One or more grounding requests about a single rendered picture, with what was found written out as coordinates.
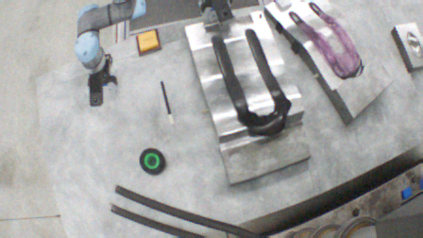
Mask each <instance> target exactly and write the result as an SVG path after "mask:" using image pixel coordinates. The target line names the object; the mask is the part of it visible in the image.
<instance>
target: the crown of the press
mask: <svg viewBox="0 0 423 238"><path fill-rule="evenodd" d="M375 229H376V235H377V236H376V237H377V238H423V194H422V195H421V196H419V197H417V198H416V199H414V200H413V201H411V202H409V203H407V204H406V205H404V206H402V207H401V208H399V209H397V210H395V211H393V212H391V213H390V214H388V215H387V216H385V217H383V218H382V219H380V220H379V221H378V222H377V223H376V225H375Z"/></svg>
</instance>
